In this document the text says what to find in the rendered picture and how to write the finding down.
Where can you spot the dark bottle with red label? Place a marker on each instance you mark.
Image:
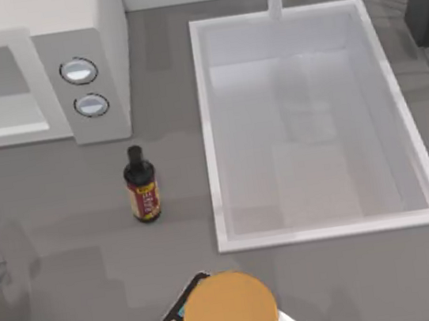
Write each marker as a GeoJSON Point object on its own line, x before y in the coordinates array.
{"type": "Point", "coordinates": [142, 190]}

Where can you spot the pale microwave oven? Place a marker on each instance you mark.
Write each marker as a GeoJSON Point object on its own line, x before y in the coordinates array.
{"type": "Point", "coordinates": [106, 44]}

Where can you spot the kitchen scale with orange plate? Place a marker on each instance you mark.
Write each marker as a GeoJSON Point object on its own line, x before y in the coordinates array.
{"type": "Point", "coordinates": [230, 312]}

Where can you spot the white sink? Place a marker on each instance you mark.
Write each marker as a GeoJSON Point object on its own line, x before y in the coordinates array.
{"type": "Point", "coordinates": [315, 134]}

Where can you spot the small round microwave knob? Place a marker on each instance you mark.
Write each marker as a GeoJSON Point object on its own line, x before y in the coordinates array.
{"type": "Point", "coordinates": [91, 105]}

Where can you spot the large round microwave knob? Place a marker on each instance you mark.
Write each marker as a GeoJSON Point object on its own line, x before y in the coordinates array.
{"type": "Point", "coordinates": [78, 70]}

